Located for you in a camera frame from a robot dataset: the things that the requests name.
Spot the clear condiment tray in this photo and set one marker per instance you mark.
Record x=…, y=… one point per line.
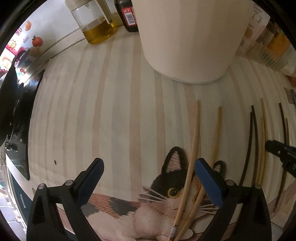
x=272, y=49

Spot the white paper packet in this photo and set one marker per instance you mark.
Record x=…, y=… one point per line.
x=258, y=21

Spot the dark brown chopstick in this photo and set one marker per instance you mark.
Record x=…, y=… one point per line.
x=256, y=146

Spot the blue lower cabinet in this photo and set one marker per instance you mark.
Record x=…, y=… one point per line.
x=23, y=201

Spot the brown label card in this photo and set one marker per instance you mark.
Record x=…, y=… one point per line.
x=289, y=96

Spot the wok with steel lid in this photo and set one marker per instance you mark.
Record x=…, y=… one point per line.
x=9, y=88

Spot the dark sauce bottle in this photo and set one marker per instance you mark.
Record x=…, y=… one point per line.
x=126, y=13

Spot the oil dispenser bottle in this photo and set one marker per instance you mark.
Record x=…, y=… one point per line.
x=94, y=19

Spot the striped cat table mat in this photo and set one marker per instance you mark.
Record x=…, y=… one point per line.
x=106, y=101

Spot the cream utensil holder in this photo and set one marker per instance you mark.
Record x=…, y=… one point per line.
x=191, y=41

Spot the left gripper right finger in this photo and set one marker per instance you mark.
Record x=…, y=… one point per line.
x=224, y=194

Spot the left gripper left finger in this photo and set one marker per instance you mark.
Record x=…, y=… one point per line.
x=76, y=193

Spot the black gas stove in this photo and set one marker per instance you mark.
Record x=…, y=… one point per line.
x=17, y=142

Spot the colourful wall stickers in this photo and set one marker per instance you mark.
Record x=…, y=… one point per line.
x=23, y=40

